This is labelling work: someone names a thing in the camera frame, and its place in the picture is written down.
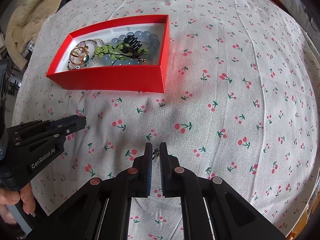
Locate green seed bead necklace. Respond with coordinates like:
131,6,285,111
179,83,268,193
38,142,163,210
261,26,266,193
67,38,106,71

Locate gold bangle rings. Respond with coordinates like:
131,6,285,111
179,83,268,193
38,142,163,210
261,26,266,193
68,45,90,66

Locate green bead bracelet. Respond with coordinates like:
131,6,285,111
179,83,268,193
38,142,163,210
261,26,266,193
94,42,149,67

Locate black hair claw clip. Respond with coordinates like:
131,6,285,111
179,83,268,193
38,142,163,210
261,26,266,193
118,35,142,55

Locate red jewelry box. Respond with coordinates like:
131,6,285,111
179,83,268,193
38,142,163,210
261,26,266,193
46,14,170,93

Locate left hand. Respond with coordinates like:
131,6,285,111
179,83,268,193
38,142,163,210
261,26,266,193
0,183,36,224

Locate orange leaf pattern cloth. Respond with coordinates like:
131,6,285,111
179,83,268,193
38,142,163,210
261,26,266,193
286,194,319,240

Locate cherry print bedsheet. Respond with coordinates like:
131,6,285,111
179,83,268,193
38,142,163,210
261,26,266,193
13,0,319,235

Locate beige fleece blanket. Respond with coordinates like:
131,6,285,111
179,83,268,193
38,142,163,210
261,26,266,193
5,0,62,70

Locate deer print pillow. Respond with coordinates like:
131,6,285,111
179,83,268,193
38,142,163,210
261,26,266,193
281,0,317,38

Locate blue bead bracelet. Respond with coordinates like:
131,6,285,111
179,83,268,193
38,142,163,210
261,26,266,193
98,29,161,67

